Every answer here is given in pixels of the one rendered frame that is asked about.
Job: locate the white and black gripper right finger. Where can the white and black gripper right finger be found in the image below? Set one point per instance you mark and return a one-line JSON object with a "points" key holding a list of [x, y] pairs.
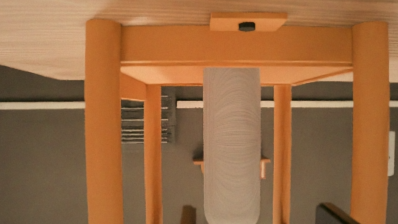
{"points": [[328, 213]]}

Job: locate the orange wooden shelving unit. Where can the orange wooden shelving unit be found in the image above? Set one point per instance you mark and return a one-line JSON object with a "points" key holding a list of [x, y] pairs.
{"points": [[176, 56]]}

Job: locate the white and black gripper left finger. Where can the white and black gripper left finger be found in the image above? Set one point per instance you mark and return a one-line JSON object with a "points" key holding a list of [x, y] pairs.
{"points": [[188, 215]]}

